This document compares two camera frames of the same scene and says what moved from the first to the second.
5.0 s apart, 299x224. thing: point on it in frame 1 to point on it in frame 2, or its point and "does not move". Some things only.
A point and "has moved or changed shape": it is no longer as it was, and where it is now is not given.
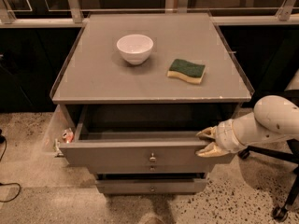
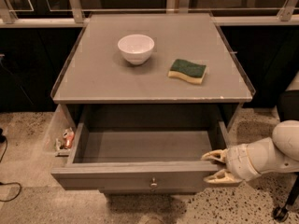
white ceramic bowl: [135, 48] does not move
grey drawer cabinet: [133, 90] does not move
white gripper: [226, 136] to [239, 164]
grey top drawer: [142, 135] has moved or changed shape
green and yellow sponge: [186, 70] does not move
